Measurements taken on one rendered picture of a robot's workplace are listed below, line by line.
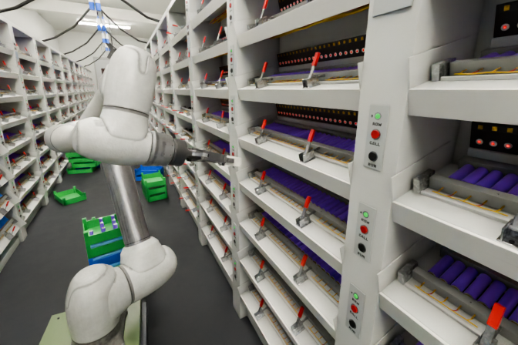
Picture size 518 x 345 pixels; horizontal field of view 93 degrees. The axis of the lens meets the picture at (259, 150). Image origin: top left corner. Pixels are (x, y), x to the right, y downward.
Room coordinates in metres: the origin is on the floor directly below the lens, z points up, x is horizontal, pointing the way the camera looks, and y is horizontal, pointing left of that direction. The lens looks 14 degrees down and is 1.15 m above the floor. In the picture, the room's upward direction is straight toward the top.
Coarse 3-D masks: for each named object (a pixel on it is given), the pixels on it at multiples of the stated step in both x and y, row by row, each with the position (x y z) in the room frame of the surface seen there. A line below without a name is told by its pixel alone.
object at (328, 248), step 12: (252, 168) 1.07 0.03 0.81; (264, 168) 1.10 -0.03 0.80; (240, 180) 1.04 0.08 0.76; (252, 180) 1.02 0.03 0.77; (252, 192) 0.92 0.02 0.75; (276, 192) 0.88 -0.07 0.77; (264, 204) 0.83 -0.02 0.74; (276, 204) 0.80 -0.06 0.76; (276, 216) 0.77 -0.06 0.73; (288, 216) 0.72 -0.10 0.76; (312, 216) 0.70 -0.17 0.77; (288, 228) 0.71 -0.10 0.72; (300, 228) 0.66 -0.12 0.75; (312, 228) 0.65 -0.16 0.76; (312, 240) 0.60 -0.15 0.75; (324, 240) 0.59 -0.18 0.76; (336, 240) 0.58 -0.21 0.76; (324, 252) 0.56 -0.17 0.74; (336, 252) 0.54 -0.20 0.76; (336, 264) 0.53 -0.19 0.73
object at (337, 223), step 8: (256, 176) 1.02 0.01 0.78; (264, 176) 0.98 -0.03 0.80; (272, 184) 0.91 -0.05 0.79; (280, 184) 0.89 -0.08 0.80; (280, 192) 0.87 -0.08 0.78; (288, 192) 0.82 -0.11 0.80; (296, 200) 0.78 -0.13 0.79; (304, 200) 0.75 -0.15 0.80; (312, 208) 0.70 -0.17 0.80; (320, 208) 0.69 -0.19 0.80; (320, 216) 0.68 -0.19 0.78; (328, 216) 0.65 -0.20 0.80; (336, 224) 0.62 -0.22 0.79; (344, 224) 0.60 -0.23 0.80; (344, 232) 0.59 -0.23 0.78
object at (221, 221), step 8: (200, 200) 1.65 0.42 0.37; (208, 200) 1.66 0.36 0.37; (208, 208) 1.52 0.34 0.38; (216, 208) 1.54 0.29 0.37; (208, 216) 1.49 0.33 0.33; (216, 216) 1.44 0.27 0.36; (224, 216) 1.41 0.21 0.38; (216, 224) 1.36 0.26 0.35; (224, 224) 1.34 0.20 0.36; (224, 232) 1.27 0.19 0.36; (224, 240) 1.23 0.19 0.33
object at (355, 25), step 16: (496, 0) 0.50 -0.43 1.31; (512, 0) 0.48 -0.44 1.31; (224, 16) 1.69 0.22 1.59; (352, 16) 0.79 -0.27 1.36; (304, 32) 0.98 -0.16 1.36; (320, 32) 0.91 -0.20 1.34; (336, 32) 0.84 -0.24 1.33; (352, 32) 0.79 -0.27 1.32; (480, 32) 0.51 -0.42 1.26; (288, 48) 1.07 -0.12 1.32; (480, 48) 0.51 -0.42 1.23; (224, 64) 1.71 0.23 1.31; (464, 128) 0.51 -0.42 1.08; (464, 144) 0.50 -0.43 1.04
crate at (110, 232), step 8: (104, 216) 1.40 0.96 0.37; (88, 224) 1.35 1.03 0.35; (96, 224) 1.37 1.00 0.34; (104, 224) 1.40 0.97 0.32; (88, 232) 1.31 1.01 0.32; (96, 232) 1.31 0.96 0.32; (104, 232) 1.23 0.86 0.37; (112, 232) 1.25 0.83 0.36; (120, 232) 1.28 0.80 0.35; (88, 240) 1.19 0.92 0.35; (96, 240) 1.21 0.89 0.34; (104, 240) 1.23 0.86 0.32
